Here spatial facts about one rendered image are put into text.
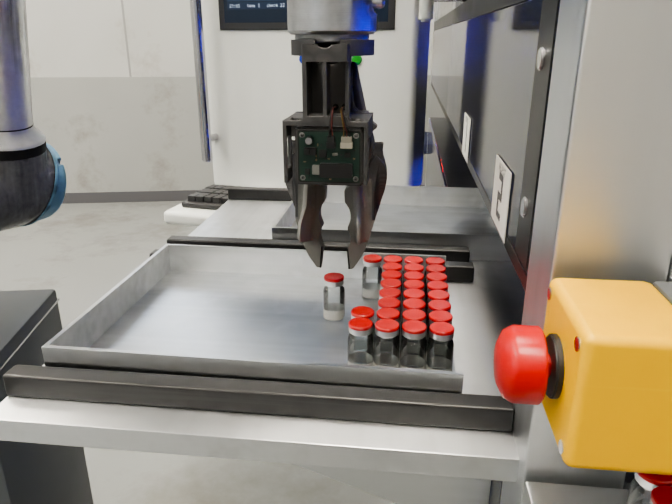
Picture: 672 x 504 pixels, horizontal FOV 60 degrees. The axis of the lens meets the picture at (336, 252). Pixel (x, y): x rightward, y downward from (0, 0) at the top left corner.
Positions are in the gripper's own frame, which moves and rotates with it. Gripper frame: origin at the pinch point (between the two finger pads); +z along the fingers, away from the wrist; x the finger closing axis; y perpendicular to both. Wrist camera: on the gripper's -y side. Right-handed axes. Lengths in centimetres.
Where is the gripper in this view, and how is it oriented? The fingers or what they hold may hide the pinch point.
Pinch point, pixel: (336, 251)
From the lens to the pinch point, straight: 58.7
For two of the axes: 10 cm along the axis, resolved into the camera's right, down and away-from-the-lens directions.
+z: 0.0, 9.4, 3.4
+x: 9.9, 0.4, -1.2
